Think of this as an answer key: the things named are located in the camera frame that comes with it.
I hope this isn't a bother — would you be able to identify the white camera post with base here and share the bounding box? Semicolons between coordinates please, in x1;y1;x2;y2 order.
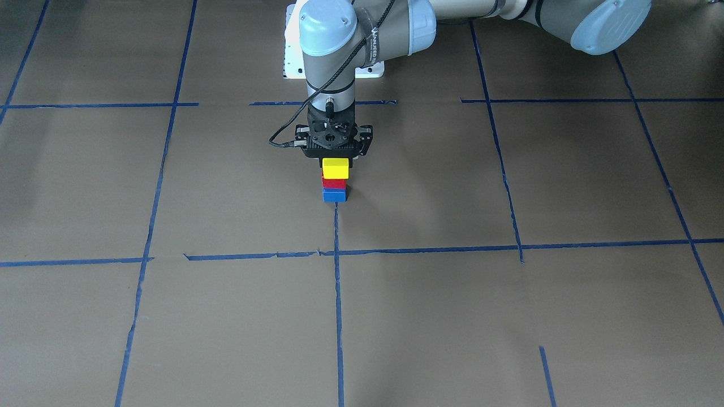
283;5;385;79

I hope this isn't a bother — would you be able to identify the yellow wooden cube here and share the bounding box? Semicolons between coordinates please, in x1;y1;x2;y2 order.
321;158;351;180

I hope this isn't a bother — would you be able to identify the blue wooden cube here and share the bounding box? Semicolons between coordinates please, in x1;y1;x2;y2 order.
322;188;347;203

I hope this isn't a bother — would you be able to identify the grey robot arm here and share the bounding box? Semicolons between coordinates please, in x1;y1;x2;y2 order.
285;1;652;160

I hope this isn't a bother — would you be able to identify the red wooden cube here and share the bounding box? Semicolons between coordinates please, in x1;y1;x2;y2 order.
321;177;347;190

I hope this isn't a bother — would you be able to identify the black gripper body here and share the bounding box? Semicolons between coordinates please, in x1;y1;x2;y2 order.
303;107;362;159

